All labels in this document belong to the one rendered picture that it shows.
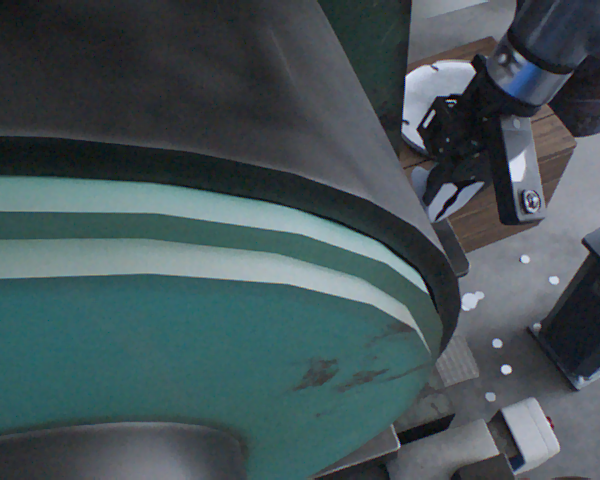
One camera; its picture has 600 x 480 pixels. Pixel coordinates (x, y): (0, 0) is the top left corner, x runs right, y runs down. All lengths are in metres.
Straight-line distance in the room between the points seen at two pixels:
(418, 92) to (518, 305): 0.59
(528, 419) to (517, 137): 0.38
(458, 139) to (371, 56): 0.47
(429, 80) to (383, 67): 1.29
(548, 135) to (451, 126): 0.80
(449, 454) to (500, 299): 0.85
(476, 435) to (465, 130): 0.39
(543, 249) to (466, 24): 0.87
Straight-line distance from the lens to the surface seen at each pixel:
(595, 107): 1.86
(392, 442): 0.76
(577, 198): 1.83
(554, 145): 1.46
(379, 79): 0.23
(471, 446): 0.83
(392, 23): 0.21
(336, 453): 0.16
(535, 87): 0.63
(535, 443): 0.86
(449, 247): 0.77
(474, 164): 0.69
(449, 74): 1.53
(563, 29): 0.60
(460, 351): 1.38
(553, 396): 1.57
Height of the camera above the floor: 1.45
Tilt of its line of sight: 60 degrees down
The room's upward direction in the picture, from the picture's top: 11 degrees counter-clockwise
